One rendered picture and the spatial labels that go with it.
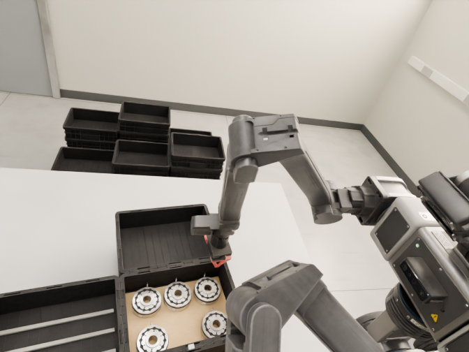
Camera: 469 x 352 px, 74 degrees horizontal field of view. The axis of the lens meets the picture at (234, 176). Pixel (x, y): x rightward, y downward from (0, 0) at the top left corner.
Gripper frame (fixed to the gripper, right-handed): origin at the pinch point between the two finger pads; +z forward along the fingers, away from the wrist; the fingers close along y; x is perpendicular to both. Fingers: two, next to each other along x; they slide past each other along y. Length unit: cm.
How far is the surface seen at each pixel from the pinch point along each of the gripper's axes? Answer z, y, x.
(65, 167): 78, -145, -65
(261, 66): 41, -269, 137
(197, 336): 23.1, 15.8, -7.1
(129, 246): 22.8, -26.4, -26.7
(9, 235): 35, -49, -76
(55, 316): 22, -2, -52
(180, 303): 20.0, 4.1, -11.1
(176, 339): 22.9, 14.9, -14.3
